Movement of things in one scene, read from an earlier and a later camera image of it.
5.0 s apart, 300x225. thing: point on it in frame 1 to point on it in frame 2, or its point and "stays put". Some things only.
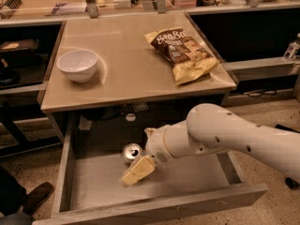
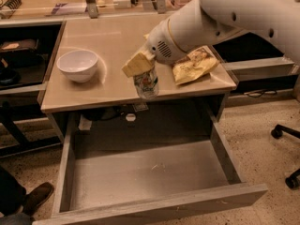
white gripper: x=155 y=144 to x=159 y=43
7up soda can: x=131 y=153 to x=146 y=83
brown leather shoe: x=35 y=199 stays put
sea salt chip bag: x=189 y=59 stays put
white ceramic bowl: x=79 y=65 stays put
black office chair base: x=291 y=183 stays put
